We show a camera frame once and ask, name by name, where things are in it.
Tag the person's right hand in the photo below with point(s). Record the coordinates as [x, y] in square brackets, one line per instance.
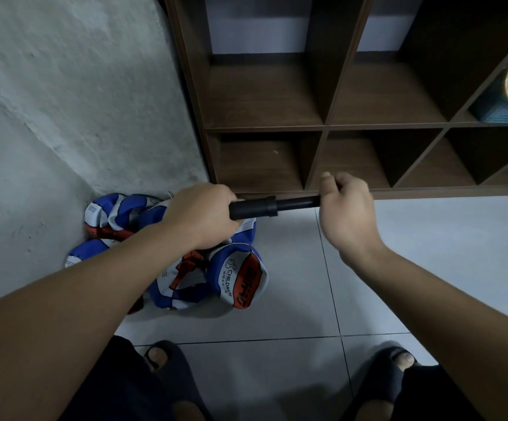
[349, 219]

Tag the person's left hand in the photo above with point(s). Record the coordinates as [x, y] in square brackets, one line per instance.
[201, 215]

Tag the blue white red basketball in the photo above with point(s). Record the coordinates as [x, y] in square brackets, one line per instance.
[179, 285]
[245, 232]
[105, 215]
[236, 276]
[83, 251]

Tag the black hand pump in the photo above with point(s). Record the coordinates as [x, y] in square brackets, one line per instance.
[258, 207]

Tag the brown wooden cubby shelf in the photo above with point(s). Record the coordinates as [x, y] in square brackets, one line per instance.
[263, 96]

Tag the person's right forearm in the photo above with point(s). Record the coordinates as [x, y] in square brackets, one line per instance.
[456, 329]

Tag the person's left forearm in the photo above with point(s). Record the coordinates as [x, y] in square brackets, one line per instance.
[70, 320]

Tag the person's left foot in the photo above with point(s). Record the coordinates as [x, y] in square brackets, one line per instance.
[156, 357]

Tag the black sandal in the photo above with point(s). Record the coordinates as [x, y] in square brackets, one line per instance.
[384, 377]
[179, 372]

